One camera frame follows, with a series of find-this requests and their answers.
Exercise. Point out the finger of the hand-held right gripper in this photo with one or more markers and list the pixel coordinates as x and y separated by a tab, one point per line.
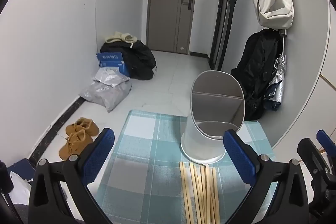
312	158
326	139

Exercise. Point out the dark fuzzy object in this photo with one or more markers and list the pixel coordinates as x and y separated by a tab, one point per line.
5	176

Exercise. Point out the pile of wooden chopsticks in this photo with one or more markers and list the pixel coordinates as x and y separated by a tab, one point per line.
200	187

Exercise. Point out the small grey plastic parcel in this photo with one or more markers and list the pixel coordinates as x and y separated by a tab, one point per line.
110	77

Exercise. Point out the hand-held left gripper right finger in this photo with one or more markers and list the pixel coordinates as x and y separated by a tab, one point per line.
239	158

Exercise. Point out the teal checked tablecloth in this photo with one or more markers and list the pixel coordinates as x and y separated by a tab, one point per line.
147	134

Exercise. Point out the white utensil holder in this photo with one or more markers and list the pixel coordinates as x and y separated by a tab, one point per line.
199	146

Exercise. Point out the black clothes pile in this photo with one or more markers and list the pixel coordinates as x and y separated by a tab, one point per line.
139	61

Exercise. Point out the white plastic bag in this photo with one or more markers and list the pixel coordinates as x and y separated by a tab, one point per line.
19	187

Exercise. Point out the blue cardboard box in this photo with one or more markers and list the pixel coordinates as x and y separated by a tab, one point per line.
110	60

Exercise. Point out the grey entry door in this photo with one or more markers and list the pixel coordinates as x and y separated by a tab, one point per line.
168	11

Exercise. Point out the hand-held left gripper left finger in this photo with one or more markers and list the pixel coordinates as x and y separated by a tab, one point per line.
99	151

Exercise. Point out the silver folding umbrella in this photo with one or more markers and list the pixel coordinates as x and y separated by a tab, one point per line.
278	82

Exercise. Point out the cream knitted garment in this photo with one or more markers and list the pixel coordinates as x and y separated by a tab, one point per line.
118	36

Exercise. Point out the large grey plastic parcel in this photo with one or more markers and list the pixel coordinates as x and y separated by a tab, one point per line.
105	95

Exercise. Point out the black framed glass door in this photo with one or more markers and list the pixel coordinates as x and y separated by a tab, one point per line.
223	29

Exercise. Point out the brown suede shoe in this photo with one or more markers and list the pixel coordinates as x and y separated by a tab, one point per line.
74	144
84	125

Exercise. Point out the black hanging jacket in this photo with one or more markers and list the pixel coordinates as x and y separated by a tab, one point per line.
257	69

